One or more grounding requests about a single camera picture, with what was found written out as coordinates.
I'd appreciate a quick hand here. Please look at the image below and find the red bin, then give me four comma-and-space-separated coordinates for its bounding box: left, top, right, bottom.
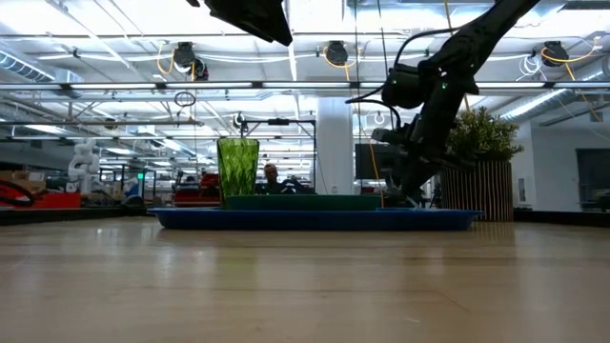
23, 192, 83, 211

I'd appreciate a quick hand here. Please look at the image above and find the wooden slatted planter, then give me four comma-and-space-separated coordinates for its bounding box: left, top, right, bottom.
437, 159, 515, 223

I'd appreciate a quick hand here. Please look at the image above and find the person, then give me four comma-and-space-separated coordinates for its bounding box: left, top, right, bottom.
254, 163, 316, 195

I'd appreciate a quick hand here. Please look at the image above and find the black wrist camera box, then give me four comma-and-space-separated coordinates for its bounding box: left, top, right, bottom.
371, 124, 421, 147

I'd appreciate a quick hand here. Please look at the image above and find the black ceiling cable reel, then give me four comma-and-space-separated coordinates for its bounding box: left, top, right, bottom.
323, 40, 352, 68
172, 41, 210, 82
540, 40, 571, 68

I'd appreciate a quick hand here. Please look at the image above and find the black monitor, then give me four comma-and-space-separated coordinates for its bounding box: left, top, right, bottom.
355, 143, 406, 181

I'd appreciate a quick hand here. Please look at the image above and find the black metal cart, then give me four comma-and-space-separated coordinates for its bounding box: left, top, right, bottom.
98, 164, 158, 209

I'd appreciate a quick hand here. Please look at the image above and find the black metal frame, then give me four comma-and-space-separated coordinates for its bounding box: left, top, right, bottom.
239, 118, 318, 194

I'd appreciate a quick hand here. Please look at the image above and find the white column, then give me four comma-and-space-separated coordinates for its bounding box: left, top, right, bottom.
316, 97, 356, 195

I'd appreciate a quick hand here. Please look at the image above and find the green plate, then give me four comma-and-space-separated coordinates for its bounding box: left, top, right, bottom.
223, 193, 383, 212

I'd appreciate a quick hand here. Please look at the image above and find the dark wall screen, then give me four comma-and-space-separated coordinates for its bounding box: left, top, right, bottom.
575, 148, 610, 212

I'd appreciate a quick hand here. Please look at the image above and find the red bin cart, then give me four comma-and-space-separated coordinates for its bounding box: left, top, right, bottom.
172, 172, 223, 209

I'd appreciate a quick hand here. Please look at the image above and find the blue tray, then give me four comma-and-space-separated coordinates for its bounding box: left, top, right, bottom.
148, 206, 485, 232

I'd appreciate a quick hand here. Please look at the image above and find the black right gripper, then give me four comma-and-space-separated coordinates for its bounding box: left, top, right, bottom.
397, 110, 478, 205

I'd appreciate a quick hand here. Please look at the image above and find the looped cable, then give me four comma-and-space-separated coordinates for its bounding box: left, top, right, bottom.
0, 179, 37, 209

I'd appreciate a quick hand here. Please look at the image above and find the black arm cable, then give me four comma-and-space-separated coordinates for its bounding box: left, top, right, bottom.
344, 26, 462, 131

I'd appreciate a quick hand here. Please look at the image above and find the green faceted plastic cup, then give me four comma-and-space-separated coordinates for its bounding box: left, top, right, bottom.
216, 137, 261, 209

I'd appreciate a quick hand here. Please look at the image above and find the black table edge rail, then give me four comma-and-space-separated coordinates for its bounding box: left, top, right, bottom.
0, 205, 610, 227

